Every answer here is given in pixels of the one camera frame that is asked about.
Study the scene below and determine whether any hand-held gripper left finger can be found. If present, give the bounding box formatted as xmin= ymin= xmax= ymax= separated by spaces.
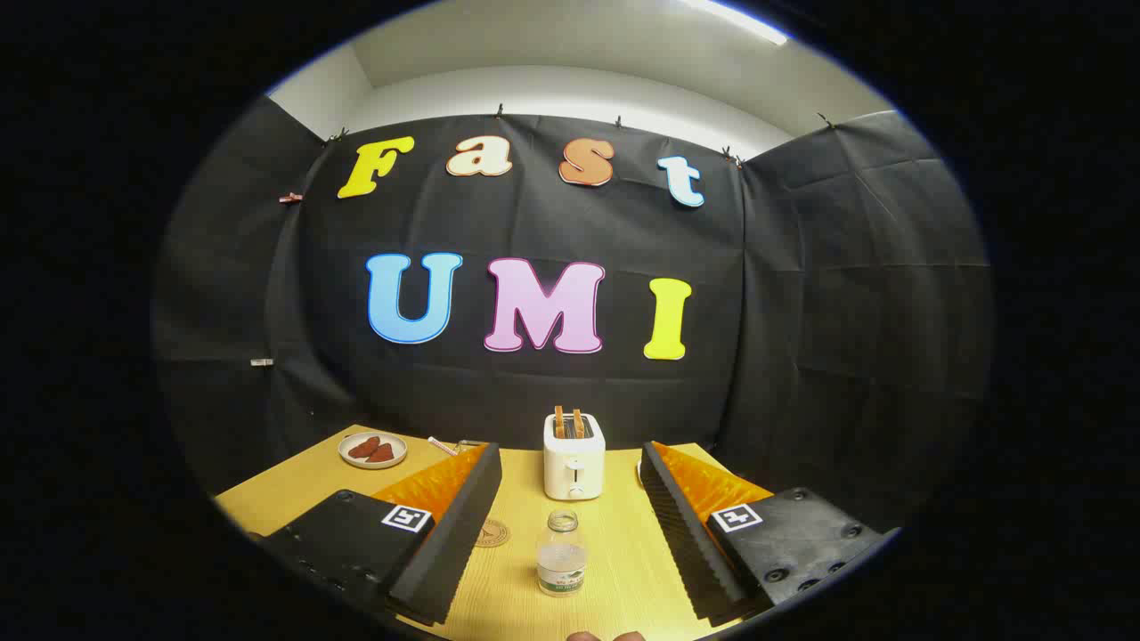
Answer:
xmin=258 ymin=442 xmax=502 ymax=627

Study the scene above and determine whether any clear plastic juice bottle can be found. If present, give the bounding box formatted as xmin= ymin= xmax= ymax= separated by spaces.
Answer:
xmin=537 ymin=510 xmax=589 ymax=597

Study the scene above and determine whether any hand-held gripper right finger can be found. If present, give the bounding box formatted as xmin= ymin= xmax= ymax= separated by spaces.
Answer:
xmin=639 ymin=441 xmax=892 ymax=627

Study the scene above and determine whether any wooden table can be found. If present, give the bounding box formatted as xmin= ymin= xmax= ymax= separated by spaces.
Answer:
xmin=214 ymin=425 xmax=776 ymax=641

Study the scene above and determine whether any black backdrop cloth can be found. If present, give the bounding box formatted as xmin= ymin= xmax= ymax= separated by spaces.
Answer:
xmin=151 ymin=96 xmax=994 ymax=535

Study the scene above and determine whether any white toaster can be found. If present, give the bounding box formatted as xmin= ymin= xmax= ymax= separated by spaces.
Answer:
xmin=543 ymin=412 xmax=607 ymax=501

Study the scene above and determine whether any small white plate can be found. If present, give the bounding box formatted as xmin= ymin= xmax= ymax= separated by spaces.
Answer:
xmin=338 ymin=432 xmax=409 ymax=470

